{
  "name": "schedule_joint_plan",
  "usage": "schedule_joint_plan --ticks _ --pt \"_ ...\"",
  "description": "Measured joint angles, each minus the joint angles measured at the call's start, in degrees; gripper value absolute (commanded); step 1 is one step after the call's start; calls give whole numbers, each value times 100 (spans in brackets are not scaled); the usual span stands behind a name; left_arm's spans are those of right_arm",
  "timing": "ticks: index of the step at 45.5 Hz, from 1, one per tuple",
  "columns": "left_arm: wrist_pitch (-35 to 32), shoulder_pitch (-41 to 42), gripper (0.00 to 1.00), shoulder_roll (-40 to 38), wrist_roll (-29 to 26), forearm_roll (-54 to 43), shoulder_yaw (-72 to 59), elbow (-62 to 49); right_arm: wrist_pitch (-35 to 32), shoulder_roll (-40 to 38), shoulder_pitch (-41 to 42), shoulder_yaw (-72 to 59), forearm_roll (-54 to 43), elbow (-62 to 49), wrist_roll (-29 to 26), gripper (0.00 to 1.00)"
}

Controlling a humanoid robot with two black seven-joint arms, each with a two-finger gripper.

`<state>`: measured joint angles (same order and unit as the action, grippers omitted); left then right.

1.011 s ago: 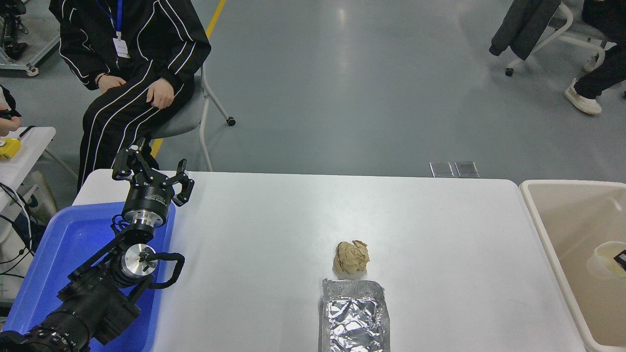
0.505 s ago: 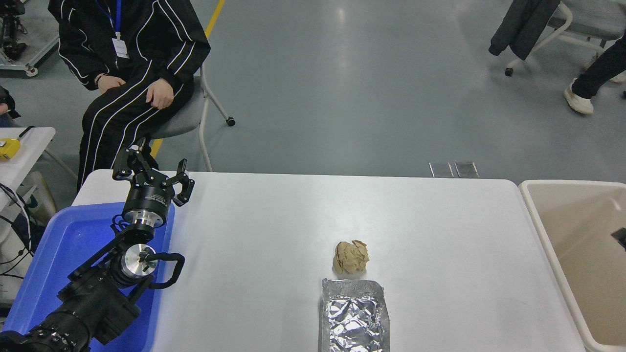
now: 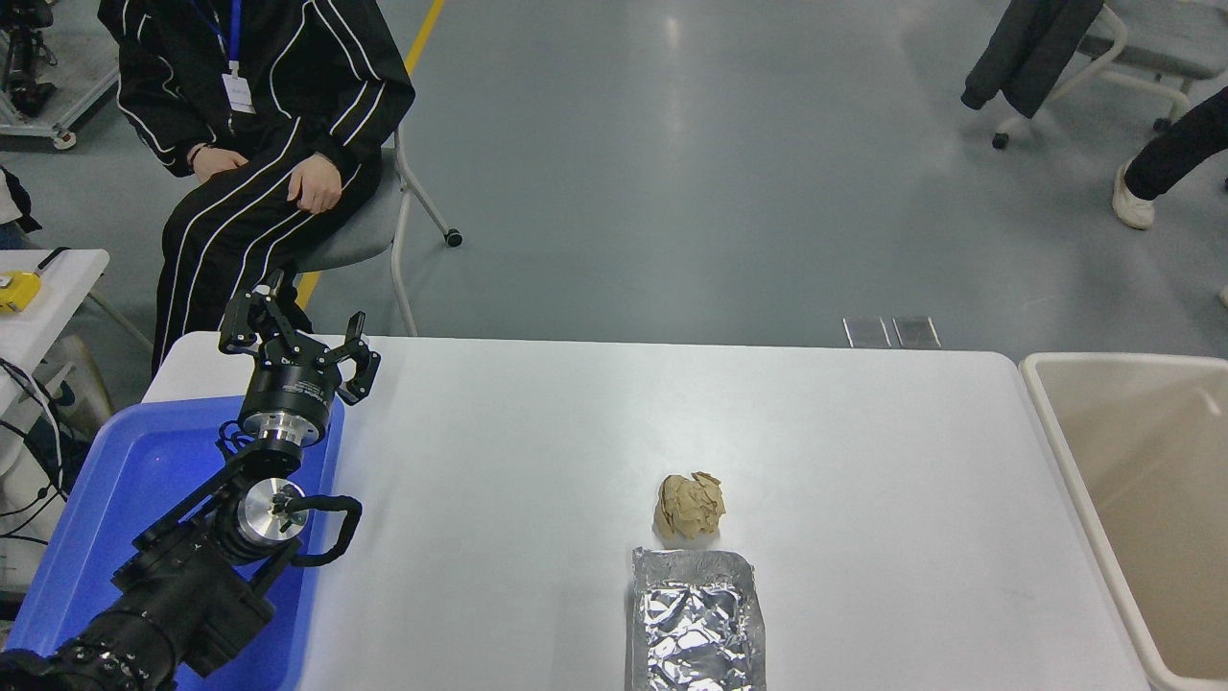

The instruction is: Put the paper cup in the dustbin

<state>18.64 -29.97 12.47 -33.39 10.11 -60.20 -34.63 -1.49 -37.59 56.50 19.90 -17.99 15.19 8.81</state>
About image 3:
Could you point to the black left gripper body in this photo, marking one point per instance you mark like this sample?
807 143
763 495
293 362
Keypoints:
293 389

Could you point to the seated person's left hand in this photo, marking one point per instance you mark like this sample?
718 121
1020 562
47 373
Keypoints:
317 184

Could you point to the seated person's right hand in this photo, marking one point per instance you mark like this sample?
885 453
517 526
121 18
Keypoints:
219 163

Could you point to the seated person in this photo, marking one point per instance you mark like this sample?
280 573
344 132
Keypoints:
230 230

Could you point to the grey wheeled chair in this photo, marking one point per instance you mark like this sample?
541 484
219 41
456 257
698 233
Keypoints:
369 226

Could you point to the white side table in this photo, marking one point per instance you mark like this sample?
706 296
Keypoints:
58 297

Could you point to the blue plastic tray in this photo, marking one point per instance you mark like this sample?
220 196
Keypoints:
125 480

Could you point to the yellow handheld device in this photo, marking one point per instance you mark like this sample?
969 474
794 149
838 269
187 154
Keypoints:
17 291

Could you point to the white id badge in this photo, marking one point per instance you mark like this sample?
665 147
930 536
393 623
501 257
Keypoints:
239 93

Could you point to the black cloth item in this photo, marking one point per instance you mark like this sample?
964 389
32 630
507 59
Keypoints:
14 202

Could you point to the metal equipment cart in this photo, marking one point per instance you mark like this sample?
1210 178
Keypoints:
38 86

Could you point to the crumpled tan paper ball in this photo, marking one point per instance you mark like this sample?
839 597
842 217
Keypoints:
689 506

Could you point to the silver foil tray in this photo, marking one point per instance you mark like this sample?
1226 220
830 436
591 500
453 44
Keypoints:
696 624

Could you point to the clear floor plate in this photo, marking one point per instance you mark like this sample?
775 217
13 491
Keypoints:
866 333

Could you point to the dark hanging jacket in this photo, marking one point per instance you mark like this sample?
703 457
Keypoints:
1031 48

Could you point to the large pale bin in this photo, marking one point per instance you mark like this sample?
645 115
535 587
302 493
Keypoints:
1151 499

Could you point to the walking person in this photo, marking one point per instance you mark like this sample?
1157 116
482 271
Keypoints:
1175 149

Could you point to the white wheeled chair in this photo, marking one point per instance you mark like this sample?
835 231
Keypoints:
1151 38

